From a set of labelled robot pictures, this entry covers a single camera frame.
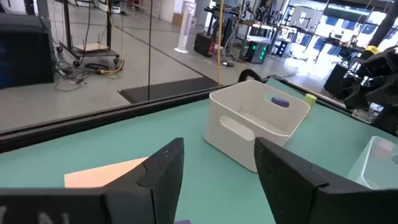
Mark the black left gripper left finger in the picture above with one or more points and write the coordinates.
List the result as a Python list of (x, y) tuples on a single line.
[(155, 186)]

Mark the black wheeled cart stand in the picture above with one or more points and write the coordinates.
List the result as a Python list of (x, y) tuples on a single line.
[(90, 46)]

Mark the purple block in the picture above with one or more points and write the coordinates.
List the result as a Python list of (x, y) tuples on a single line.
[(280, 102), (183, 222)]

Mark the black case with red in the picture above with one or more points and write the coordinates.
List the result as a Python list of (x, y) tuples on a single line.
[(203, 45)]

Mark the clear plastic bin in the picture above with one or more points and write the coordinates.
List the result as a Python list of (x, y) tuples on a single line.
[(376, 168)]

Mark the cardboard box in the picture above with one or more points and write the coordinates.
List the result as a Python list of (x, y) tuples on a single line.
[(177, 19)]

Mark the yellow tag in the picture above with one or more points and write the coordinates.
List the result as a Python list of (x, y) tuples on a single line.
[(372, 49)]

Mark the large black box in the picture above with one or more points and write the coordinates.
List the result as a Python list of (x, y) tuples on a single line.
[(25, 53)]

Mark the black floor mat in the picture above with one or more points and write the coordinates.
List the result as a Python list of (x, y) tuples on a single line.
[(168, 88)]

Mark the yellow-green cylinder block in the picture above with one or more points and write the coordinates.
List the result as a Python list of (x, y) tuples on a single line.
[(310, 100)]

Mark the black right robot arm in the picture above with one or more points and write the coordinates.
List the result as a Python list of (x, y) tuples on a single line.
[(387, 119)]

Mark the black aluminium table frame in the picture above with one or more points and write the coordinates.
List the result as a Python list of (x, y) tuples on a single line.
[(62, 127)]

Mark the long orange block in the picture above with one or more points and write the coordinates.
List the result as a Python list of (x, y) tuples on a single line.
[(93, 177)]

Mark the computer with green lights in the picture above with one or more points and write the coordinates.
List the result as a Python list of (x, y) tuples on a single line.
[(256, 51)]

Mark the white plastic bin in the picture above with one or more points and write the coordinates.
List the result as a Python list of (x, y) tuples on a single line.
[(242, 124)]

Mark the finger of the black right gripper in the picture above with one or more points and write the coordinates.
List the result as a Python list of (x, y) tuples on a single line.
[(356, 98)]

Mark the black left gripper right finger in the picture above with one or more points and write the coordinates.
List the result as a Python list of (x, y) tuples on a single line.
[(289, 193)]

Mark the white tower fan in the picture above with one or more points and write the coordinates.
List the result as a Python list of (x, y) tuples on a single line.
[(186, 28)]

